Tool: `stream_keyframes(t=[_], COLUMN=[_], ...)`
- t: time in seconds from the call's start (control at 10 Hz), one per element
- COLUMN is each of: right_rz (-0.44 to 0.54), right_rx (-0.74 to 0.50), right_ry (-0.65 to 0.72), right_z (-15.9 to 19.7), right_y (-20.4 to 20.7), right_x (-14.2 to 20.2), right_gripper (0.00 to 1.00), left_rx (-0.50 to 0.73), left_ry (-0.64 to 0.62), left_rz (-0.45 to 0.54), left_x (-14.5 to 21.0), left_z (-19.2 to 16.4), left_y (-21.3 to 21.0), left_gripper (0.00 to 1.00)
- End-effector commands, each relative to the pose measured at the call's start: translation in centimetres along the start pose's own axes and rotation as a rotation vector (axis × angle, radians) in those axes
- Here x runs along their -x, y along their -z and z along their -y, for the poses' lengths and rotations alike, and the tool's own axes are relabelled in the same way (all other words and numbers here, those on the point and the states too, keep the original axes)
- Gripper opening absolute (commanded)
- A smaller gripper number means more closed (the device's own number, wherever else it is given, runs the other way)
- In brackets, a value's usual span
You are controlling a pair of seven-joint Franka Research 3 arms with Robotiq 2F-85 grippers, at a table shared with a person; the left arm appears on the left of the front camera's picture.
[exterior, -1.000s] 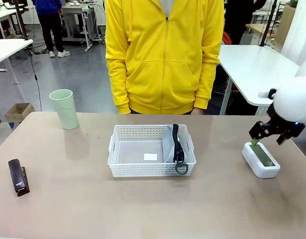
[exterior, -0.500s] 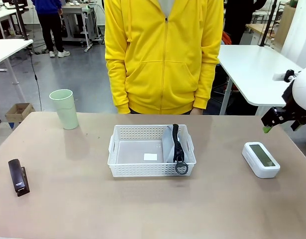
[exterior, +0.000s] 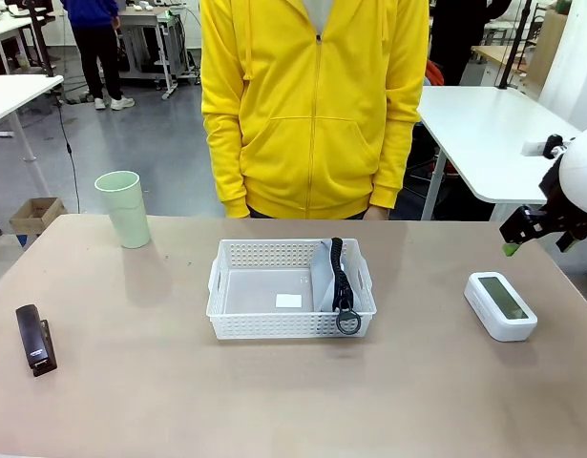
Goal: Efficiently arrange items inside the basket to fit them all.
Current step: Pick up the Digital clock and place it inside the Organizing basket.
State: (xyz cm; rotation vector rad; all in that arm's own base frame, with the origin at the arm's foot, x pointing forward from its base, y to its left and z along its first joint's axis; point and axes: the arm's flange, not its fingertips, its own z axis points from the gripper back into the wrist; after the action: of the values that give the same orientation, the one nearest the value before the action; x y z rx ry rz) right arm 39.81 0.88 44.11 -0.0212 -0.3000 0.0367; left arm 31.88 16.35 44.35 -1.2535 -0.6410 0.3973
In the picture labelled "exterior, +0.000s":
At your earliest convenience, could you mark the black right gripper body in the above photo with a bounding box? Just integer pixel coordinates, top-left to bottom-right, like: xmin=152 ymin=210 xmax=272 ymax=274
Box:
xmin=537 ymin=163 xmax=587 ymax=239

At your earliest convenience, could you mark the white digital clock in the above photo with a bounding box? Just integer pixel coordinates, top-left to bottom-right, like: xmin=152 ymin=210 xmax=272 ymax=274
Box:
xmin=463 ymin=271 xmax=538 ymax=344

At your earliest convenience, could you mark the pale green plastic cup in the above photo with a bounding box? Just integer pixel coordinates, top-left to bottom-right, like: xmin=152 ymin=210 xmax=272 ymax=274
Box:
xmin=94 ymin=170 xmax=153 ymax=250

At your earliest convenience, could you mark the black stapler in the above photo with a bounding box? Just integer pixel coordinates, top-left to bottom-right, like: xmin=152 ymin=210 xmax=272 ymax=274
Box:
xmin=14 ymin=303 xmax=59 ymax=378

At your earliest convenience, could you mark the white perforated plastic basket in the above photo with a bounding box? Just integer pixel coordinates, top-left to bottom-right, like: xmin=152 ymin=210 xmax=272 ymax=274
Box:
xmin=205 ymin=238 xmax=378 ymax=341

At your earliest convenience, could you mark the large white table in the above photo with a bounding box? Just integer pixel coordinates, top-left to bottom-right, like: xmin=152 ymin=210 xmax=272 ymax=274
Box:
xmin=416 ymin=85 xmax=585 ymax=221

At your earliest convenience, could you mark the tall brown cardboard box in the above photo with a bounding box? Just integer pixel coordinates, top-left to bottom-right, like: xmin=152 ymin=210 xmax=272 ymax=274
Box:
xmin=530 ymin=9 xmax=567 ymax=90

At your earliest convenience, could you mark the wooden top table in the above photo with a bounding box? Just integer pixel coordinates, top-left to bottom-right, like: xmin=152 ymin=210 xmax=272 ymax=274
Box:
xmin=471 ymin=45 xmax=531 ymax=88

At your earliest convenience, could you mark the black stand pole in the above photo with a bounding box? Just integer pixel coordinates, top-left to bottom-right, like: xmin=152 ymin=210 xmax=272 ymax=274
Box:
xmin=496 ymin=0 xmax=534 ymax=91

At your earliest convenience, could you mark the grey fabric pouch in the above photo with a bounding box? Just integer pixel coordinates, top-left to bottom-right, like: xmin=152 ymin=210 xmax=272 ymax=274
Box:
xmin=311 ymin=239 xmax=356 ymax=312

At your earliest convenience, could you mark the person in black clothes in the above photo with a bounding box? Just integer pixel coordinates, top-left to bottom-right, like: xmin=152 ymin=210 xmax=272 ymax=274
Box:
xmin=430 ymin=0 xmax=512 ymax=88

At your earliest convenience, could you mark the person in yellow hoodie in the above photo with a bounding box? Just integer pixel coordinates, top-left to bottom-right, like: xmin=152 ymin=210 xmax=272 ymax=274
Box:
xmin=199 ymin=0 xmax=430 ymax=221

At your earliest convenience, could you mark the grey metal workbench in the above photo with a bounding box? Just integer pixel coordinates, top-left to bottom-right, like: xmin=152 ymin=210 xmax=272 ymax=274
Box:
xmin=116 ymin=3 xmax=201 ymax=100

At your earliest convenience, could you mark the person in blue top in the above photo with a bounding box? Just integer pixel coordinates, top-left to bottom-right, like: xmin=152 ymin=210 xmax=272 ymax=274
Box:
xmin=60 ymin=0 xmax=136 ymax=112

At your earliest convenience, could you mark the small open cardboard box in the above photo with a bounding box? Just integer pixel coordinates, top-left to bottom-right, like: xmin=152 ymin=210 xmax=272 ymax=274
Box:
xmin=9 ymin=197 xmax=68 ymax=236

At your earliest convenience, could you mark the black coiled lanyard with ring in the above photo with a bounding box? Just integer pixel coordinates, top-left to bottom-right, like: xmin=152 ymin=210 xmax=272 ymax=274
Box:
xmin=328 ymin=237 xmax=362 ymax=337

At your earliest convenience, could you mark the thin black hanging cable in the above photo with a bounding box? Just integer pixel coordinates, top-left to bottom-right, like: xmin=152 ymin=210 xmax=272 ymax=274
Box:
xmin=56 ymin=97 xmax=82 ymax=214

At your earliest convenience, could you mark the white desk with dark frame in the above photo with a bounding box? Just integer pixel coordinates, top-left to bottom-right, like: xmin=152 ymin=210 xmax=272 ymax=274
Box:
xmin=0 ymin=16 xmax=55 ymax=77

